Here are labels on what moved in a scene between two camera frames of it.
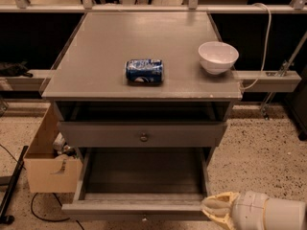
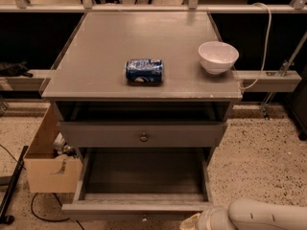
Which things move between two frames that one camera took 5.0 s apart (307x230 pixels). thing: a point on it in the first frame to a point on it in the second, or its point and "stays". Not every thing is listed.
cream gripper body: [249, 210] to [207, 220]
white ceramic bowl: [217, 57] stays
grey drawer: [138, 184] stays
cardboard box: [48, 171] stays
